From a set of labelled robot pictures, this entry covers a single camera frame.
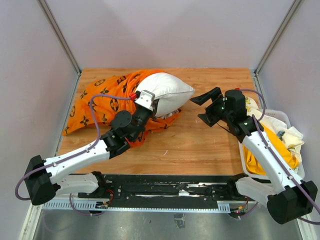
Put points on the white pillow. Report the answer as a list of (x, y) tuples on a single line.
[(170, 92)]

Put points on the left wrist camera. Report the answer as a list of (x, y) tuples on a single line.
[(145, 99)]

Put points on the left aluminium frame post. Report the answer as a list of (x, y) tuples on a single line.
[(59, 35)]

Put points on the white plastic laundry basket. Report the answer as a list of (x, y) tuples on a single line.
[(250, 165)]

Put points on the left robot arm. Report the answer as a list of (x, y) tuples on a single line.
[(42, 175)]

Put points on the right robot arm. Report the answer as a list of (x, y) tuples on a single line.
[(289, 197)]

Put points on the white cartoon print cloth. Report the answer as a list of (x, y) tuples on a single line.
[(290, 137)]

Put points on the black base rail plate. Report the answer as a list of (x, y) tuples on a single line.
[(164, 191)]

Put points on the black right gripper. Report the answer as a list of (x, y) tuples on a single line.
[(208, 118)]

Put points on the aluminium frame post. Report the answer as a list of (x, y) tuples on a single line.
[(278, 34), (59, 35)]

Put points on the right aluminium frame post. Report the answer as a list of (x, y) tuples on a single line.
[(278, 34)]

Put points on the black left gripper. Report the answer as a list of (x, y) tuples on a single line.
[(153, 116)]

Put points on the orange patterned pillowcase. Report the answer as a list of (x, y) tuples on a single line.
[(105, 108)]

